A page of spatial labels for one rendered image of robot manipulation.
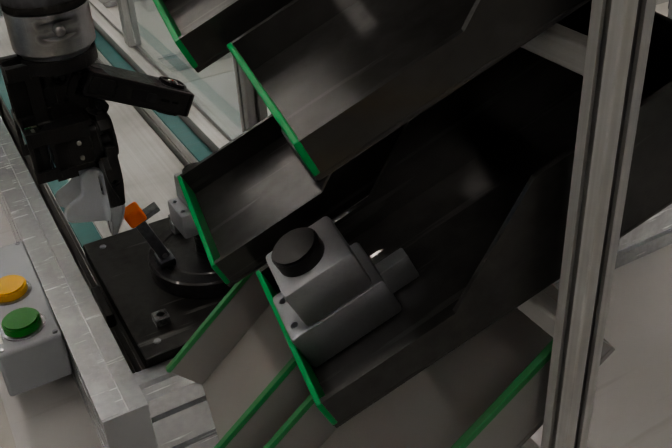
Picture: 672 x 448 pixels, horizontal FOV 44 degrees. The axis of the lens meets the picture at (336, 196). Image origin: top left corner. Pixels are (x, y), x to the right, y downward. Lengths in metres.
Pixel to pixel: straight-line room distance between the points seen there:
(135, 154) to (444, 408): 0.87
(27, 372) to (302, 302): 0.54
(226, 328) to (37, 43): 0.30
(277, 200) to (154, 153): 0.75
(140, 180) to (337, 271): 0.84
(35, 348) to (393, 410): 0.45
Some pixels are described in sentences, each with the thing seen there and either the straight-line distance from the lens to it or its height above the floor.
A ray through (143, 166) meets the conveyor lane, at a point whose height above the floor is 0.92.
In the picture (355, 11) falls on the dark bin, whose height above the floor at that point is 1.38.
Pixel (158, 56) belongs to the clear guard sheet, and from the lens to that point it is 1.53.
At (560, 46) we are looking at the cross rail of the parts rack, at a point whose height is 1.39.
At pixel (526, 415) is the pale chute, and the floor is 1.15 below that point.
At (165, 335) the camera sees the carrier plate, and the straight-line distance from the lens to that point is 0.90.
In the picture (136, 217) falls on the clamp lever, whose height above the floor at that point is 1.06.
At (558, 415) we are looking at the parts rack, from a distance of 0.52.
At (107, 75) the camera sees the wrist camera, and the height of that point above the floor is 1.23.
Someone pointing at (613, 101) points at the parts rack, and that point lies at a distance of 0.39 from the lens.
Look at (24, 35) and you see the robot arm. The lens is 0.79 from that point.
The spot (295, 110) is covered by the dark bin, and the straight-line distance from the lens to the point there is 0.43.
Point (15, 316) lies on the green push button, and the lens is 0.97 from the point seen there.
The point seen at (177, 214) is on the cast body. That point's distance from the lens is 0.93.
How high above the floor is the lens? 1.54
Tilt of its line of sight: 32 degrees down
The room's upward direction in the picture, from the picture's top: 3 degrees counter-clockwise
